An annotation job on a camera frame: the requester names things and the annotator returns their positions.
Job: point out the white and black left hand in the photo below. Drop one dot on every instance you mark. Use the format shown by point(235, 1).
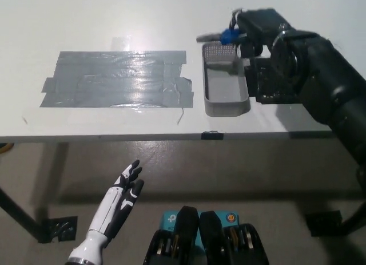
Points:
point(105, 213)

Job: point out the black right hand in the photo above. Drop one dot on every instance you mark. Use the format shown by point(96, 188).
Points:
point(257, 21)

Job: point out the grey plastic perforated container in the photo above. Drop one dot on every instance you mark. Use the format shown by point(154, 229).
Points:
point(226, 106)

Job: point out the black floor tape patch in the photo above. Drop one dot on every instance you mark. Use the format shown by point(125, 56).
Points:
point(60, 229)
point(323, 223)

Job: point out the black tape patch on table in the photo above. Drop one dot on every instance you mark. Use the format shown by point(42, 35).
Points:
point(266, 87)

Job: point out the yellow and black roll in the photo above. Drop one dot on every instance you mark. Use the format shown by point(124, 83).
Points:
point(4, 148)

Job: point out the small black tape strip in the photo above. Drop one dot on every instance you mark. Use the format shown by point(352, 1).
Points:
point(212, 135)

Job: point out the grey duct tape patch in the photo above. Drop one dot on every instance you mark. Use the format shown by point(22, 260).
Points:
point(114, 80)

